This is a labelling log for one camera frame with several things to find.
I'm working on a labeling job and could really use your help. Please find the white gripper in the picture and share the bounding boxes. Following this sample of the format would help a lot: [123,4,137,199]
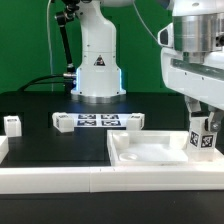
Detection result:
[161,48,224,132]

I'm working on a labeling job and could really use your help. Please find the white square table top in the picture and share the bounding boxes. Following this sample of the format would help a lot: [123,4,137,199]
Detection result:
[107,130,224,166]

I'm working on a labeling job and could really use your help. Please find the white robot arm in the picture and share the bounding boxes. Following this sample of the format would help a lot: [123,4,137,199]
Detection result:
[72,0,224,132]

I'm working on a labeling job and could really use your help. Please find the white U-shaped fence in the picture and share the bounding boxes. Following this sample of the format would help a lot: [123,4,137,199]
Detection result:
[0,134,224,195]

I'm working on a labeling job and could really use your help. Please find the marker sheet with tags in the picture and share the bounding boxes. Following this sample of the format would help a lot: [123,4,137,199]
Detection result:
[70,113,129,127]

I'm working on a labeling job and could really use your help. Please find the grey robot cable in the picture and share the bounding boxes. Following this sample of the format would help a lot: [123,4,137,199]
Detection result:
[130,0,160,44]

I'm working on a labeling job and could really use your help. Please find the black cable bundle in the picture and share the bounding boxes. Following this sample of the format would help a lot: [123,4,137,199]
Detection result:
[18,73,74,92]

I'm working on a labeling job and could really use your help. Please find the white thin cable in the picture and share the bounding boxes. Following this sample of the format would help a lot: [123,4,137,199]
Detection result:
[46,0,55,92]

